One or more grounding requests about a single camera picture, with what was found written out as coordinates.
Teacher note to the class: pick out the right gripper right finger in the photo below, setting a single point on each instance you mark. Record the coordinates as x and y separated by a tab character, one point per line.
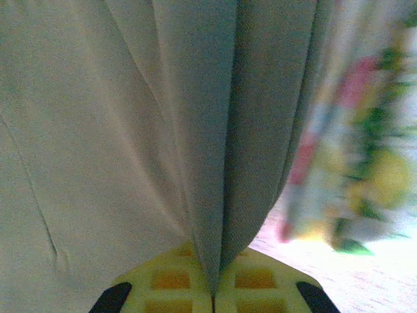
286	287

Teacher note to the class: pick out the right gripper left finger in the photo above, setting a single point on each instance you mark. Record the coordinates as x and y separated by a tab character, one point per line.
140	287

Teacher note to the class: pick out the pastel floral skirt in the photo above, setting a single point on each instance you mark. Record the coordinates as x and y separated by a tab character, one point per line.
304	156

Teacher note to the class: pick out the olive khaki skirt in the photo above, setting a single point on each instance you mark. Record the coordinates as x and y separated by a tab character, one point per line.
130	130

